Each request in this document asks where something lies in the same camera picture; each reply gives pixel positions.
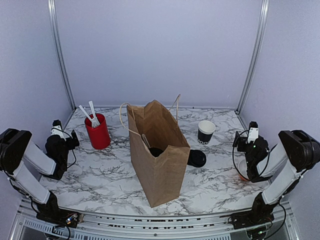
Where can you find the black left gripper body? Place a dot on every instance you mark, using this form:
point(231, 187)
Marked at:
point(64, 154)

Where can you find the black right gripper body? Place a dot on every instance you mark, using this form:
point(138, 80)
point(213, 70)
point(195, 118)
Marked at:
point(241, 142)

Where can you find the brown paper bag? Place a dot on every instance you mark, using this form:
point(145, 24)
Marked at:
point(161, 177)

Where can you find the black plastic cup lid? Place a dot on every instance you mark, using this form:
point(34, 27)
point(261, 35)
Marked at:
point(155, 152)

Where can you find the white straw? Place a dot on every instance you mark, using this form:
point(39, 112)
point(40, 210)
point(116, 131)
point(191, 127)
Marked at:
point(86, 115)
point(145, 140)
point(91, 105)

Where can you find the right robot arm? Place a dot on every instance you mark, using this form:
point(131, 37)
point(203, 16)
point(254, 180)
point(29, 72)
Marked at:
point(285, 164)

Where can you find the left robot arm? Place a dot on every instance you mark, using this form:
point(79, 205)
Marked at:
point(23, 161)

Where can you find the orange white bowl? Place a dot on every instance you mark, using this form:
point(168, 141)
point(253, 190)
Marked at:
point(242, 167)

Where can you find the red cylindrical holder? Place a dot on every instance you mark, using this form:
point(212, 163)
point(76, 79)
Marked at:
point(99, 136)

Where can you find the stack of black lids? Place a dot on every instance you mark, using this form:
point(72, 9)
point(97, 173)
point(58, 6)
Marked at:
point(196, 158)

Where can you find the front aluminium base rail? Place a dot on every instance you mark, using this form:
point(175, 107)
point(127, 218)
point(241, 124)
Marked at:
point(102, 226)

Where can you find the left aluminium post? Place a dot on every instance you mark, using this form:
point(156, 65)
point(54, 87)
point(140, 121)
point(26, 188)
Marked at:
point(59, 52)

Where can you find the aluminium post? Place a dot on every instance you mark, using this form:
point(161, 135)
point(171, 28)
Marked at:
point(259, 38)
point(59, 52)

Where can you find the right aluminium post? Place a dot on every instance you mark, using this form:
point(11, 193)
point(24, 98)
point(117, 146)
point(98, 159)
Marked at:
point(259, 38)

